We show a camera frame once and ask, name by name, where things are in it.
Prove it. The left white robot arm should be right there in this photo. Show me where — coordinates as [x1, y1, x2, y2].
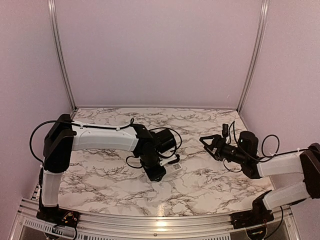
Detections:
[40, 114, 178, 223]

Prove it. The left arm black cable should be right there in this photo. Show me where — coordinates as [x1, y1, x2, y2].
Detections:
[29, 118, 183, 170]

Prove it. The white remote control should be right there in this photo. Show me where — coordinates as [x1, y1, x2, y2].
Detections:
[164, 163, 183, 176]

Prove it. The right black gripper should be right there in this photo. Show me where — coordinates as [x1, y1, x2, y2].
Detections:
[200, 134, 248, 165]

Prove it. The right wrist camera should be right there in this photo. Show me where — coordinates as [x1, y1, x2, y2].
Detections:
[222, 123, 229, 138]

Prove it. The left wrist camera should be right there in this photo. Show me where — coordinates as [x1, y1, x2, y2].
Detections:
[159, 154, 180, 166]

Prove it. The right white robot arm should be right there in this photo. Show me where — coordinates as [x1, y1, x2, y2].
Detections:
[199, 131, 320, 224]

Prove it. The left aluminium frame post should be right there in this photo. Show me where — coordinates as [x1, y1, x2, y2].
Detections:
[47, 0, 77, 112]

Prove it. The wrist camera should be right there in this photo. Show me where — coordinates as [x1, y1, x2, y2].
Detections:
[222, 123, 229, 138]
[159, 154, 180, 166]

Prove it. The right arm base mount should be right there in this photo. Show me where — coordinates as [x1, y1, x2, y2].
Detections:
[230, 190, 275, 229]

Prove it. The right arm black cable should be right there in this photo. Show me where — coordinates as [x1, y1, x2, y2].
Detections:
[223, 121, 282, 173]

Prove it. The front aluminium rail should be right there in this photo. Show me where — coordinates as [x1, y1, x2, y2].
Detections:
[8, 198, 301, 240]

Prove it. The right aluminium frame post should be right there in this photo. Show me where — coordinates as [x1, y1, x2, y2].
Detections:
[236, 0, 270, 115]

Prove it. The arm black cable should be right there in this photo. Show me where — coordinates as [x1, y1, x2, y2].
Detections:
[223, 121, 282, 173]
[29, 118, 183, 170]

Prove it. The aluminium frame post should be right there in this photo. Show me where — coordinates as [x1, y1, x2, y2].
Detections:
[47, 0, 77, 112]
[236, 0, 270, 115]

